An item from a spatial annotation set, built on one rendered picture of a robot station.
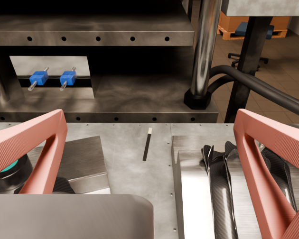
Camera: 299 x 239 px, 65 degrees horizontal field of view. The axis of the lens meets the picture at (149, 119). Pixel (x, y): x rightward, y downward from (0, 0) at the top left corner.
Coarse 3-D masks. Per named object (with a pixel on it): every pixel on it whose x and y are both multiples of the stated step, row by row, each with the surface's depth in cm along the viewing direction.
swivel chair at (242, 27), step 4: (240, 24) 291; (244, 24) 291; (240, 28) 277; (244, 28) 277; (272, 28) 277; (236, 32) 274; (240, 32) 272; (244, 32) 270; (268, 32) 265; (272, 32) 268; (244, 36) 274; (268, 36) 261; (228, 56) 319; (236, 60) 296; (264, 60) 301; (232, 64) 295
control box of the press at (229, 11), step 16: (224, 0) 81; (240, 0) 77; (256, 0) 77; (272, 0) 76; (288, 0) 76; (240, 16) 80; (256, 16) 80; (272, 16) 80; (288, 16) 80; (256, 32) 88; (256, 48) 91; (240, 64) 99; (256, 64) 95; (240, 96) 104
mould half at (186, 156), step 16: (176, 144) 60; (192, 144) 60; (208, 144) 60; (224, 144) 60; (176, 160) 56; (192, 160) 46; (176, 176) 52; (192, 176) 43; (240, 176) 43; (176, 192) 52; (192, 192) 42; (208, 192) 42; (240, 192) 42; (176, 208) 52; (192, 208) 41; (208, 208) 41; (240, 208) 41; (192, 224) 40; (208, 224) 40; (240, 224) 40; (256, 224) 40
